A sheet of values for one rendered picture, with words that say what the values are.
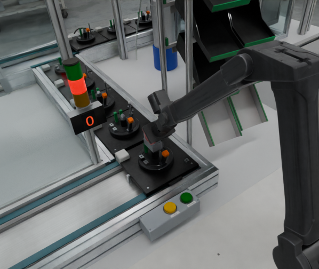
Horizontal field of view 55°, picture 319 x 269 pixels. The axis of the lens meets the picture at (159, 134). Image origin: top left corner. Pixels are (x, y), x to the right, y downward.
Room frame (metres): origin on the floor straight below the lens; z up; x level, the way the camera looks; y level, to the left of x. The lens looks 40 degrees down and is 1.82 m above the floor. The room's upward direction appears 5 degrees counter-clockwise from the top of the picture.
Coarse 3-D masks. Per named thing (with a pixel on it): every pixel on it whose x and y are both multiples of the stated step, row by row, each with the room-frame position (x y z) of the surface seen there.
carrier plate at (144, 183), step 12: (168, 144) 0.95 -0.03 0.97; (132, 156) 0.89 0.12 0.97; (180, 156) 0.87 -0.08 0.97; (132, 168) 0.83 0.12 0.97; (180, 168) 0.80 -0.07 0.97; (192, 168) 0.80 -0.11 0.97; (144, 180) 0.76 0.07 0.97; (156, 180) 0.75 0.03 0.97; (168, 180) 0.75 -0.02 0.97; (144, 192) 0.71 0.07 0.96
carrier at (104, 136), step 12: (132, 108) 1.23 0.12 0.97; (108, 120) 1.15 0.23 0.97; (120, 120) 1.07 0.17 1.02; (144, 120) 1.13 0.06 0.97; (96, 132) 1.07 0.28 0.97; (108, 132) 1.06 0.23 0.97; (120, 132) 1.03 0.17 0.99; (132, 132) 1.02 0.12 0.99; (108, 144) 0.98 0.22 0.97; (120, 144) 0.97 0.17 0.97; (132, 144) 0.97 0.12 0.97
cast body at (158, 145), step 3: (144, 135) 0.87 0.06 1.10; (144, 138) 0.87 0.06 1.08; (144, 141) 0.87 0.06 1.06; (147, 141) 0.85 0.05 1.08; (159, 141) 0.85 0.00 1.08; (147, 144) 0.85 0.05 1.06; (153, 144) 0.83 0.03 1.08; (156, 144) 0.83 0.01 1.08; (159, 144) 0.84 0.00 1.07; (150, 147) 0.83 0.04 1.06; (153, 147) 0.82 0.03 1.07; (156, 147) 0.83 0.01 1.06; (159, 147) 0.84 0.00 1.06; (162, 147) 0.84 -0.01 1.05; (150, 150) 0.83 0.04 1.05; (153, 150) 0.82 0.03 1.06; (156, 150) 0.83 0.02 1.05
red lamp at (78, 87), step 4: (68, 80) 0.85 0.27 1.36; (80, 80) 0.85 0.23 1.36; (84, 80) 0.87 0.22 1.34; (72, 84) 0.84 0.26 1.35; (76, 84) 0.84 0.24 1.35; (80, 84) 0.84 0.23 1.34; (84, 84) 0.86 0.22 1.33; (72, 88) 0.84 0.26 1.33; (76, 88) 0.84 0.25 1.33; (80, 88) 0.84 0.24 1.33; (84, 88) 0.85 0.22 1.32; (72, 92) 0.85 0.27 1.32; (76, 92) 0.84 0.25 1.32; (80, 92) 0.84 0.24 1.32
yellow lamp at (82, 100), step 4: (84, 92) 0.85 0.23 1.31; (76, 96) 0.84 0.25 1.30; (80, 96) 0.84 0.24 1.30; (84, 96) 0.85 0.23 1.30; (88, 96) 0.86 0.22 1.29; (76, 100) 0.84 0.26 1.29; (80, 100) 0.84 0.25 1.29; (84, 100) 0.84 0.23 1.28; (88, 100) 0.85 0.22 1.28; (76, 104) 0.84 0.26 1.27; (80, 104) 0.84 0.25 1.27; (84, 104) 0.84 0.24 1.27; (88, 104) 0.85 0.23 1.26
